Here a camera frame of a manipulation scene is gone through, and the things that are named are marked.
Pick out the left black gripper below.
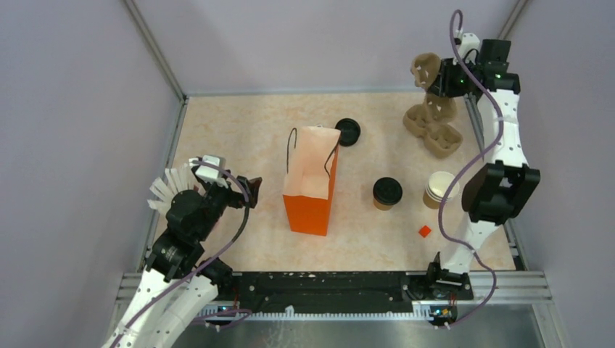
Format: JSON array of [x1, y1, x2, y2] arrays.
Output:
[[195, 169, 262, 241]]

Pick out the orange paper bag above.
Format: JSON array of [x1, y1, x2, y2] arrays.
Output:
[[282, 126, 341, 236]]

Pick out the single pulp cup carrier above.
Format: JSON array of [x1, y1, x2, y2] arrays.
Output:
[[410, 52, 457, 124]]

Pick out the single brown paper cup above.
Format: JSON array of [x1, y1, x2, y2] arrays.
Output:
[[373, 199, 395, 211]]

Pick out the single black cup lid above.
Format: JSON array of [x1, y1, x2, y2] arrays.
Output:
[[372, 177, 403, 206]]

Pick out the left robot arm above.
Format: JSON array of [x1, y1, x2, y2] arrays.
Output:
[[104, 169, 263, 347]]

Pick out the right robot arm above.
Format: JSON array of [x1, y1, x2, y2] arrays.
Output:
[[425, 36, 541, 299]]

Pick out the white plastic stirrers bundle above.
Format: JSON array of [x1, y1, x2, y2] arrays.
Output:
[[147, 164, 198, 215]]

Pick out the brown pulp cup carrier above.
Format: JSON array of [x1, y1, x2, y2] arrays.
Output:
[[403, 105, 463, 159]]

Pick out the stack of black lids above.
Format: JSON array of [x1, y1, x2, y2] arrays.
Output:
[[335, 118, 361, 147]]

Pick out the stack of brown paper cups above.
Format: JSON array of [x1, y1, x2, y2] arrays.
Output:
[[423, 171, 455, 210]]

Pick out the small red cube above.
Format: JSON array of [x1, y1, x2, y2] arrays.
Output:
[[418, 225, 432, 238]]

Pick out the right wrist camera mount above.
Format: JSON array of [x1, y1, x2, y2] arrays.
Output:
[[453, 30, 481, 62]]

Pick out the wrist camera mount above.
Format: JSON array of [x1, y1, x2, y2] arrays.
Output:
[[453, 30, 481, 62], [188, 154, 228, 188]]

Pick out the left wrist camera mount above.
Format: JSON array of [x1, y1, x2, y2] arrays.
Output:
[[188, 154, 228, 188]]

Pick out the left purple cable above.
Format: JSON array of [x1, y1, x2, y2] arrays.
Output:
[[107, 160, 253, 348]]

